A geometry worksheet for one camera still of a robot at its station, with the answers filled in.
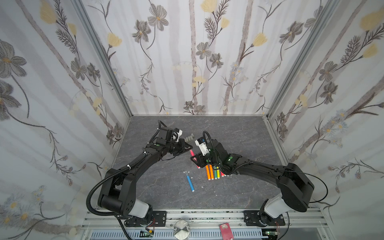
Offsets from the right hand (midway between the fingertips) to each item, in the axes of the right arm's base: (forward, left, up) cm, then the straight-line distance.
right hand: (190, 153), depth 79 cm
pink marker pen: (-6, -20, -15) cm, 26 cm away
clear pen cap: (+22, 0, -17) cm, 28 cm away
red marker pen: (0, -2, -1) cm, 2 cm away
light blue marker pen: (-10, 0, -16) cm, 19 cm away
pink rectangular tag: (-34, -19, -14) cm, 41 cm away
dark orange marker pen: (-4, -12, -16) cm, 20 cm away
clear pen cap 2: (+20, +3, -18) cm, 27 cm away
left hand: (+6, 0, 0) cm, 6 cm away
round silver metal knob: (-34, +2, -1) cm, 34 cm away
